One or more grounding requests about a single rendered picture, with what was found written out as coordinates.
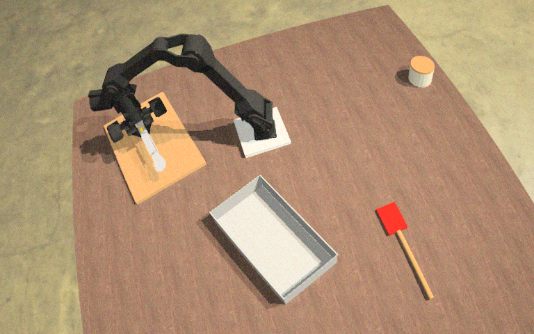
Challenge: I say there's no light orange flat board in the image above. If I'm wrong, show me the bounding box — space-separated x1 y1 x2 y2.
104 92 207 204

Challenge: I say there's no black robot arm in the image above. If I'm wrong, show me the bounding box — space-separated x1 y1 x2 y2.
88 33 277 141

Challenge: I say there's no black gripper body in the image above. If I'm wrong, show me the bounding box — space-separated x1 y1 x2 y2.
107 97 167 143

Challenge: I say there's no white cylindrical container with orange lid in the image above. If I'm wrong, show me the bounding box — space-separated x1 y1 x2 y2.
408 56 435 88

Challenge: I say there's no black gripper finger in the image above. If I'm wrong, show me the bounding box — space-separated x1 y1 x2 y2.
143 118 154 134
127 125 142 137

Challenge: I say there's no red spatula with wooden handle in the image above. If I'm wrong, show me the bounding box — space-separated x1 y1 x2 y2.
376 202 434 299

